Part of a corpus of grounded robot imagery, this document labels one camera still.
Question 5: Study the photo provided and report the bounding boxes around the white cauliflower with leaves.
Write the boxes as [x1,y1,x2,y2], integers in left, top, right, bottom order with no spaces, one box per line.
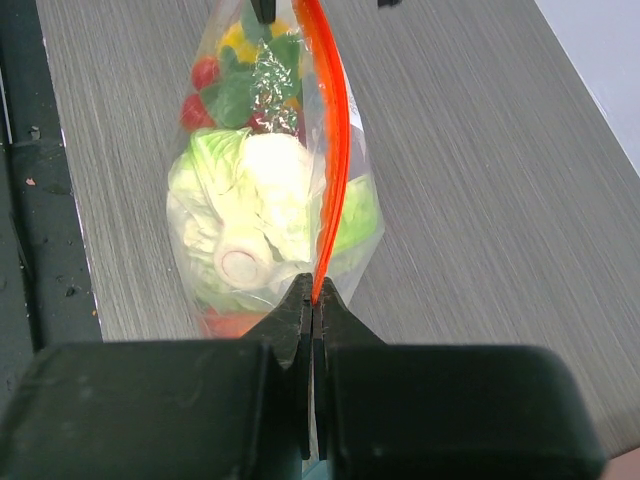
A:
[167,127,380,314]

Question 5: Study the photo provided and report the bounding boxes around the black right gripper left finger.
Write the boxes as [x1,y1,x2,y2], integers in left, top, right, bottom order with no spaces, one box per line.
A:
[1,274,312,479]

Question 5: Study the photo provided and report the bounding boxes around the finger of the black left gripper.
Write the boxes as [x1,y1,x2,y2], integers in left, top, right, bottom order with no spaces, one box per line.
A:
[377,0,402,8]
[250,0,277,24]

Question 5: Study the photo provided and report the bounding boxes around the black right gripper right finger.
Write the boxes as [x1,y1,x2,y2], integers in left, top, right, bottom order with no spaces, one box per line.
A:
[312,280,607,479]

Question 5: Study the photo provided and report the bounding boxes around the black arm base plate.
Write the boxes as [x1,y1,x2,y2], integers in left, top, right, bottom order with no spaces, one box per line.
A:
[1,1,102,404]

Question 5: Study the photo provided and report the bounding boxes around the yellow lemon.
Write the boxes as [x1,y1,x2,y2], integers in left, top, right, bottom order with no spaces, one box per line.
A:
[217,19,291,65]

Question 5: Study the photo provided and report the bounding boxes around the cherry tomato sprig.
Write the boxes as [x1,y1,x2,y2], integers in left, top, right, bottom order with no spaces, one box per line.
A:
[180,1,304,137]

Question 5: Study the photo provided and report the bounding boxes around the clear orange-zip plastic bag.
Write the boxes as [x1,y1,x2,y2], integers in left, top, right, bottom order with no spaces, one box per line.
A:
[166,1,384,338]

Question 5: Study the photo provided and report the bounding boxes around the orange peach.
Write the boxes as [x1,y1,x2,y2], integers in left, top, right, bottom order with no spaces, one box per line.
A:
[200,309,265,339]

